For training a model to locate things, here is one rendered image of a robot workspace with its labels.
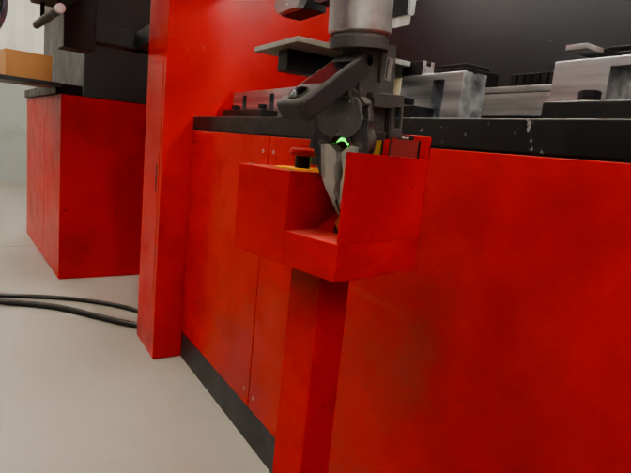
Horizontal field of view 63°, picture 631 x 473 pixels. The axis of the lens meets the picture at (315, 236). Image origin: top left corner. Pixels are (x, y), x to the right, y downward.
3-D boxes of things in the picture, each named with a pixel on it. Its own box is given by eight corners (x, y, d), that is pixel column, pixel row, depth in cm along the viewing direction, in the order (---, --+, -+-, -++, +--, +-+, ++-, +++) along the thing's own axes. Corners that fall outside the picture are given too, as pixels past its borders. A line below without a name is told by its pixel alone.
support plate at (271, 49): (253, 52, 105) (254, 47, 105) (358, 72, 119) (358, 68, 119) (297, 41, 90) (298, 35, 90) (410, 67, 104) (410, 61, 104)
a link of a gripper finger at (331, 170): (366, 211, 69) (370, 141, 66) (335, 216, 64) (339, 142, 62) (348, 208, 71) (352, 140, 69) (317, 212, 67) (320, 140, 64)
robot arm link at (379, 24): (364, -11, 55) (312, -1, 61) (362, 35, 56) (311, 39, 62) (407, 2, 60) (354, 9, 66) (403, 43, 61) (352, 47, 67)
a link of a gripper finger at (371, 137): (374, 181, 61) (378, 105, 59) (365, 182, 60) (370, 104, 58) (345, 176, 65) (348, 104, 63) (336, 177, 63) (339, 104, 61)
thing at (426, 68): (361, 82, 118) (362, 68, 118) (371, 83, 120) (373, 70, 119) (421, 76, 102) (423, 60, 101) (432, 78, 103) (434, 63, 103)
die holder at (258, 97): (231, 120, 179) (233, 92, 178) (247, 122, 182) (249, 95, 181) (302, 122, 138) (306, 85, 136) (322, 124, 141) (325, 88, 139)
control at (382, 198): (232, 248, 73) (241, 118, 70) (313, 241, 84) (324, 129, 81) (334, 282, 59) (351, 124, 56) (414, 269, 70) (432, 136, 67)
